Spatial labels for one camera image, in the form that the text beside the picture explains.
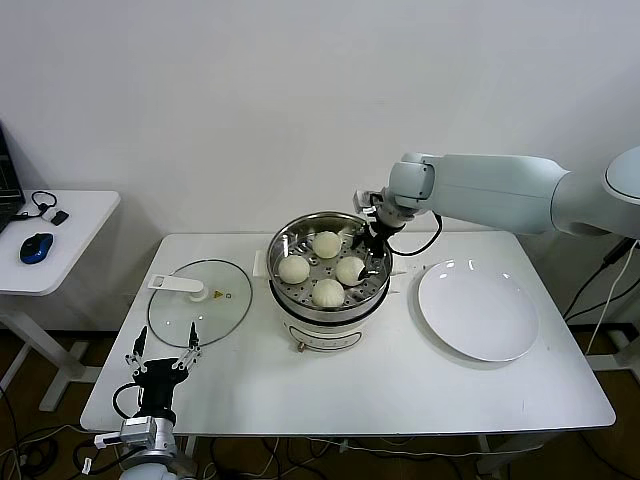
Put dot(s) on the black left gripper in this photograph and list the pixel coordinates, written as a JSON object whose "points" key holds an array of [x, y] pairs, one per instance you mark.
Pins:
{"points": [[160, 384]]}

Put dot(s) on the white steamed baozi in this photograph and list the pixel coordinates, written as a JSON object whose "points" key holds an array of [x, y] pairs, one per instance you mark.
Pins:
{"points": [[327, 245], [348, 270], [328, 293], [293, 270]]}

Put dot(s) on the white electric pot base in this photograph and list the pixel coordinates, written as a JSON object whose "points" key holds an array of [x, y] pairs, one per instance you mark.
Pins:
{"points": [[325, 332]]}

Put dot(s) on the black laptop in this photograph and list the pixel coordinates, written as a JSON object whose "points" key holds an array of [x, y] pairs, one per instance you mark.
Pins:
{"points": [[9, 185]]}

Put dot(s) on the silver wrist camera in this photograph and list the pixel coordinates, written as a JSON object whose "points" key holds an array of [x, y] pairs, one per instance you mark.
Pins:
{"points": [[365, 200], [135, 431]]}

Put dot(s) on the white round plate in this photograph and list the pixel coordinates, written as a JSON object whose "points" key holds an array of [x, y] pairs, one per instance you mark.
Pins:
{"points": [[475, 310]]}

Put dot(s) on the blue computer mouse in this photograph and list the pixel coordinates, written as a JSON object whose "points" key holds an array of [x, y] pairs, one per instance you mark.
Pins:
{"points": [[37, 248]]}

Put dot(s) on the stainless steel steamer basket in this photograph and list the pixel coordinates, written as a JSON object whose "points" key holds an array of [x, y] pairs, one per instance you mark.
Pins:
{"points": [[287, 240]]}

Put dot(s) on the small black dongle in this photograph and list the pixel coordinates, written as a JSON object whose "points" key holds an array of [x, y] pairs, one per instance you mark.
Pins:
{"points": [[60, 218]]}

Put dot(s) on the white side table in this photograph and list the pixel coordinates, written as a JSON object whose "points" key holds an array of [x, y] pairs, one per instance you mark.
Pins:
{"points": [[65, 240]]}

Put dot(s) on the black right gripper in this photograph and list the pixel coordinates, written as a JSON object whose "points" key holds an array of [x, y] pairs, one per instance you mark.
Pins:
{"points": [[379, 239]]}

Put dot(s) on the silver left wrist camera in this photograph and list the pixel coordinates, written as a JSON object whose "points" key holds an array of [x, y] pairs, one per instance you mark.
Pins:
{"points": [[135, 431]]}

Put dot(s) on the white desk foot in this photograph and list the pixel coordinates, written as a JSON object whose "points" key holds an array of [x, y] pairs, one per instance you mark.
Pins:
{"points": [[612, 363]]}

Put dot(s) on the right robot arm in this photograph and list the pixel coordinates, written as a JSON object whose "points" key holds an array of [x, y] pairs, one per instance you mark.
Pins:
{"points": [[490, 190]]}

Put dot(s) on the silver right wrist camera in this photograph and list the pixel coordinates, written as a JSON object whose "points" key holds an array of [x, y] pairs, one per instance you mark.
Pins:
{"points": [[365, 200]]}

